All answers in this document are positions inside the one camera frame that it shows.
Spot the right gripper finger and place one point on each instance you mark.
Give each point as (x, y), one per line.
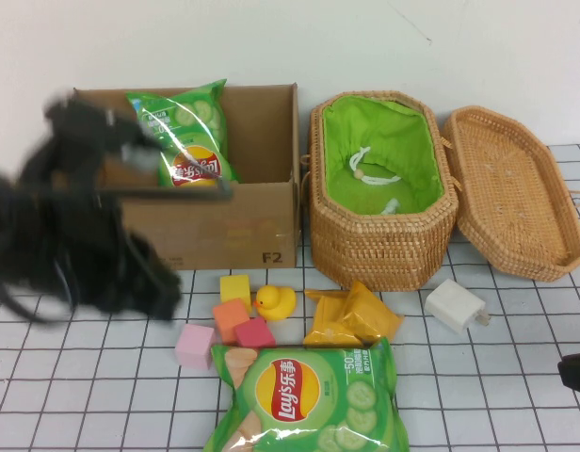
(577, 374)

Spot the orange foam cube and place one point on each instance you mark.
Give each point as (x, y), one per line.
(230, 320)

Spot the green Lay's chips bag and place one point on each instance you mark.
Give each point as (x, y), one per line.
(196, 117)
(294, 395)

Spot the brown cardboard box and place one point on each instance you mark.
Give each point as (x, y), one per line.
(200, 230)

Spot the red foam cube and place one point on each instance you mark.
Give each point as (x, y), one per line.
(253, 333)

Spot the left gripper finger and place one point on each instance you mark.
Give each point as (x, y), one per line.
(139, 136)

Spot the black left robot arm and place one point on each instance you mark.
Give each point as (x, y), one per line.
(59, 245)

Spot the white USB wall charger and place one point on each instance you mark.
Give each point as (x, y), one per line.
(452, 306)

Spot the woven rattan basket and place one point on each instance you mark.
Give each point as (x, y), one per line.
(379, 249)

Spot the woven rattan basket lid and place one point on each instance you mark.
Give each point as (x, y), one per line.
(506, 188)

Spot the yellow rubber duck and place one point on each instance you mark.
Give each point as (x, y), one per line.
(276, 303)

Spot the yellow foam cube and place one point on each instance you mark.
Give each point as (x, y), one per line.
(234, 289)

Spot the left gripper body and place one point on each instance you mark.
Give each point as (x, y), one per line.
(83, 127)

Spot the yellow snack packet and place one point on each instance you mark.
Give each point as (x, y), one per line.
(323, 325)
(375, 315)

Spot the green fabric basket liner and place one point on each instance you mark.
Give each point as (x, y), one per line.
(379, 127)

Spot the pink foam cube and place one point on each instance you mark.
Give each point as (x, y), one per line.
(195, 346)

